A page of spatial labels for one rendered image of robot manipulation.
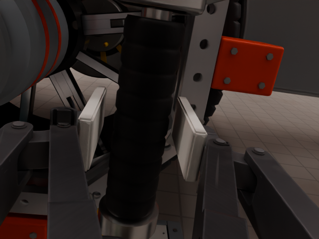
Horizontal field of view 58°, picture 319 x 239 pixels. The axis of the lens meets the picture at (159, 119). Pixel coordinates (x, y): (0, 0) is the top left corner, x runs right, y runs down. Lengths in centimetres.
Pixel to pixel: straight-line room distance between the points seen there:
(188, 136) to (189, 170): 2
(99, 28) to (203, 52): 18
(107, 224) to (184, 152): 8
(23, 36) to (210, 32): 22
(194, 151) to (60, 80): 39
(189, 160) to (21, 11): 21
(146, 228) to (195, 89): 24
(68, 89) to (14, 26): 26
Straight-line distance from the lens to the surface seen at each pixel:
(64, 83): 51
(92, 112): 15
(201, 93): 40
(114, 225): 21
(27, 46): 30
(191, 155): 16
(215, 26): 39
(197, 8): 17
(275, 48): 43
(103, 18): 49
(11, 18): 28
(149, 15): 17
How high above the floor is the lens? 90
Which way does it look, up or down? 19 degrees down
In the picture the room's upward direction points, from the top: 9 degrees clockwise
